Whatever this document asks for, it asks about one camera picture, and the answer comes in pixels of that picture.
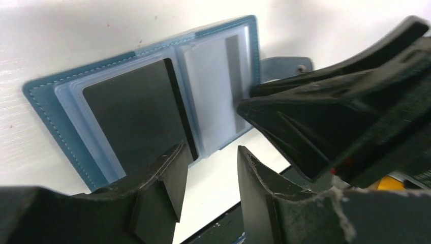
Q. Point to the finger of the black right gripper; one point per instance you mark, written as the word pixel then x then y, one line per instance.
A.
pixel 360 119

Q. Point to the white card behind sleeve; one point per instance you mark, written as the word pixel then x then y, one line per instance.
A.
pixel 219 75

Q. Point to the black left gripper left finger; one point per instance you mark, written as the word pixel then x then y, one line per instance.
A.
pixel 143 207

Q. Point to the yellow three-compartment plastic tray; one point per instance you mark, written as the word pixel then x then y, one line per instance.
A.
pixel 387 183

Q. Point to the blue leather card holder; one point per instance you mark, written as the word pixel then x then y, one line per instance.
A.
pixel 59 102

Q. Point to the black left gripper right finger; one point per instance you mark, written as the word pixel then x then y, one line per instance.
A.
pixel 275 210

